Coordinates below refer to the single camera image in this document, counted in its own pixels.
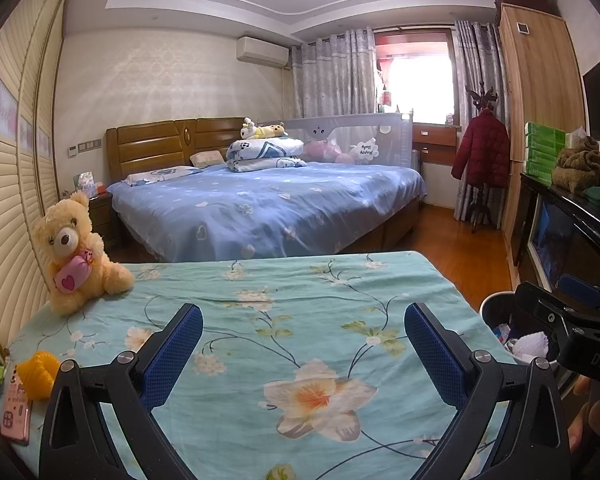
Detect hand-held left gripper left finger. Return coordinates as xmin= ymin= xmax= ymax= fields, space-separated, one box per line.
xmin=39 ymin=302 xmax=204 ymax=480

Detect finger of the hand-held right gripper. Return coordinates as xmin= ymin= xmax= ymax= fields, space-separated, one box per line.
xmin=512 ymin=282 xmax=600 ymax=343
xmin=560 ymin=274 xmax=600 ymax=318

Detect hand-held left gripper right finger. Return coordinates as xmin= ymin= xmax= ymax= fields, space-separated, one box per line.
xmin=404 ymin=301 xmax=573 ymax=480

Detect white bin with black liner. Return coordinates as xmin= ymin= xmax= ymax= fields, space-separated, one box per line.
xmin=480 ymin=292 xmax=563 ymax=368

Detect person's right hand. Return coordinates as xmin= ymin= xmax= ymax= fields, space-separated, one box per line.
xmin=567 ymin=377 xmax=600 ymax=453

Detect black cabinet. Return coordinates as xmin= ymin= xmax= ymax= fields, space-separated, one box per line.
xmin=510 ymin=172 xmax=600 ymax=291

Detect brown fluffy cloth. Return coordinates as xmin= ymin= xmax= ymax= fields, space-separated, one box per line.
xmin=551 ymin=135 xmax=600 ymax=196

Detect floral turquoise tablecloth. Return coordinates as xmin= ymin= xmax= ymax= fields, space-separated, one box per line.
xmin=2 ymin=250 xmax=521 ymax=480

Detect flat yellow foam net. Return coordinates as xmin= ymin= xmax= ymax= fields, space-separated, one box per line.
xmin=17 ymin=351 xmax=61 ymax=401

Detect stack of green boxes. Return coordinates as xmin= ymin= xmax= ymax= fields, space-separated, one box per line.
xmin=522 ymin=121 xmax=567 ymax=183

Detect wooden nightstand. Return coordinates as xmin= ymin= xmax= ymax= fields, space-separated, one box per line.
xmin=87 ymin=192 xmax=118 ymax=253

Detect beige teddy bear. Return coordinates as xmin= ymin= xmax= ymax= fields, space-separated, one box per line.
xmin=32 ymin=191 xmax=136 ymax=317

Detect phone with pink case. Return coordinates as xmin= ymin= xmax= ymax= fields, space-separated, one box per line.
xmin=0 ymin=362 xmax=32 ymax=446

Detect bed with blue sheet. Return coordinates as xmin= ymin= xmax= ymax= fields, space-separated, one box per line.
xmin=106 ymin=162 xmax=428 ymax=263

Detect dark red coat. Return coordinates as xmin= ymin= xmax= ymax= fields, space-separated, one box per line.
xmin=451 ymin=109 xmax=511 ymax=188

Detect blue pillow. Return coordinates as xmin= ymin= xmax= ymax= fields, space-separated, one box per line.
xmin=121 ymin=165 xmax=204 ymax=186

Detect pink pillow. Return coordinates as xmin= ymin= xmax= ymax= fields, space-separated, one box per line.
xmin=189 ymin=150 xmax=227 ymax=168

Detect wooden wardrobe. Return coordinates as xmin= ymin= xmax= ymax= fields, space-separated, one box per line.
xmin=495 ymin=0 xmax=588 ymax=246

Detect wooden desk with drawers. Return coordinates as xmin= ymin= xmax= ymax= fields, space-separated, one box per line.
xmin=411 ymin=122 xmax=458 ymax=165

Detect wooden headboard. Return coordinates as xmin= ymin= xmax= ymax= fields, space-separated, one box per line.
xmin=105 ymin=116 xmax=251 ymax=183

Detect cream louvered closet doors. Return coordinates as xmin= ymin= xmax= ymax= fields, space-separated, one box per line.
xmin=0 ymin=0 xmax=78 ymax=361

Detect wooden coat rack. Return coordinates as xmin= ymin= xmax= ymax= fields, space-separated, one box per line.
xmin=465 ymin=85 xmax=498 ymax=233

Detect folded blue and white quilt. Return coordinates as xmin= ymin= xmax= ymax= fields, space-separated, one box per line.
xmin=226 ymin=136 xmax=308 ymax=173

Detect pink plush toys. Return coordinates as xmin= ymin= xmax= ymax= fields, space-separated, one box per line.
xmin=305 ymin=140 xmax=353 ymax=163

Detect yellow plush toy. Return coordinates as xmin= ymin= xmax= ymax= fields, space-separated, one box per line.
xmin=238 ymin=117 xmax=287 ymax=141

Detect grey patterned curtain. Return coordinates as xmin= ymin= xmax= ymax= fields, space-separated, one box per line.
xmin=291 ymin=27 xmax=378 ymax=118
xmin=452 ymin=20 xmax=503 ymax=223

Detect window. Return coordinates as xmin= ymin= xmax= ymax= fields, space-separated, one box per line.
xmin=375 ymin=30 xmax=456 ymax=123

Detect white air conditioner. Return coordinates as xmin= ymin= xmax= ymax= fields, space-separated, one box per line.
xmin=236 ymin=36 xmax=290 ymax=68

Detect wall switch panel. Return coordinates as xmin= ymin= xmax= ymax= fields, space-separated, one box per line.
xmin=67 ymin=137 xmax=102 ymax=155

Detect grey mesh bed rail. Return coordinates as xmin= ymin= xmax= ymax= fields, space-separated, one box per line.
xmin=282 ymin=112 xmax=413 ymax=166

